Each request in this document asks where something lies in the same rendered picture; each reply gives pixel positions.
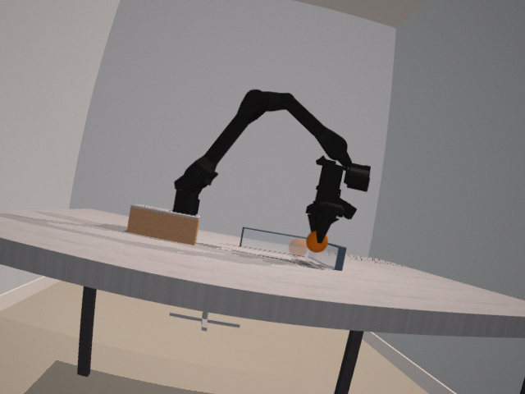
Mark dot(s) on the low clear walls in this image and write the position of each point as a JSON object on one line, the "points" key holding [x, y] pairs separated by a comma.
{"points": [[278, 243]]}

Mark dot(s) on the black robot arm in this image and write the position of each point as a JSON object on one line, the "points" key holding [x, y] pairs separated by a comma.
{"points": [[255, 104]]}

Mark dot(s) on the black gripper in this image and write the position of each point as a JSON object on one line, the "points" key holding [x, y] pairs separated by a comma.
{"points": [[323, 211]]}

